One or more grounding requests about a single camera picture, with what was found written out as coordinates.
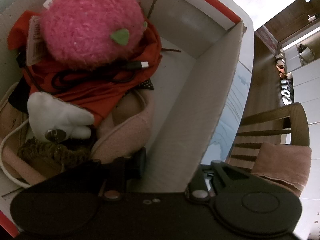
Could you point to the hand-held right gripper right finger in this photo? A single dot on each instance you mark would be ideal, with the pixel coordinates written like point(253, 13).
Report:
point(199, 187)

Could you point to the red cloth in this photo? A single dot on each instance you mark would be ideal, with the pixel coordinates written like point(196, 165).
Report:
point(100, 97)

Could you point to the pink towel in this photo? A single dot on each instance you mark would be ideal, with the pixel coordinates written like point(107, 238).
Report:
point(282, 162)

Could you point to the white plush tooth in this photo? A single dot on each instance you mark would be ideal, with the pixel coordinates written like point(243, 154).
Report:
point(60, 112)

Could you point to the brown door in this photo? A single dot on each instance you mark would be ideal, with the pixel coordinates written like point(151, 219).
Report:
point(290, 22)

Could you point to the wooden chair with towel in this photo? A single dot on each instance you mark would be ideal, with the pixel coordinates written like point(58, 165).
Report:
point(301, 125)

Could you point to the pink plush ball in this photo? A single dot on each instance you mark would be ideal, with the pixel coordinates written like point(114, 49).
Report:
point(92, 22)

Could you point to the door lock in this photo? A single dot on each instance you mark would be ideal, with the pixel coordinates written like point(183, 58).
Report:
point(312, 18)

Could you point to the silver number decoration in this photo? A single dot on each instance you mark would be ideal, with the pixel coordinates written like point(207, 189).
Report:
point(286, 92)

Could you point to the red cardboard box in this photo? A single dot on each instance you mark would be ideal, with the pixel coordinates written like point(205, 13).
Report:
point(200, 92)

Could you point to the brown scrunchie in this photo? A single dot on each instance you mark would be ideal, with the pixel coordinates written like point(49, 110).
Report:
point(50, 152)

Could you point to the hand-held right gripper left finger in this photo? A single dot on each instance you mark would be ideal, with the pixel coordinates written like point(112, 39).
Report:
point(142, 161)

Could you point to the white bag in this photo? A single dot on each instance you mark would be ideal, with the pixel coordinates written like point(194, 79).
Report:
point(305, 55)

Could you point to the shoes on floor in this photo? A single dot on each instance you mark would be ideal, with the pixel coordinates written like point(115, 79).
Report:
point(280, 63)

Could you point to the white wardrobe cabinets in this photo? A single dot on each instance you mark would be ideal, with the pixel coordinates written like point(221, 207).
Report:
point(307, 87)

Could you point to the patterned doormat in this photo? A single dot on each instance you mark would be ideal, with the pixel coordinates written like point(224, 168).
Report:
point(268, 40)

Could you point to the pink fleece hat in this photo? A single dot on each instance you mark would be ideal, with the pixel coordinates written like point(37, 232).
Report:
point(135, 130)

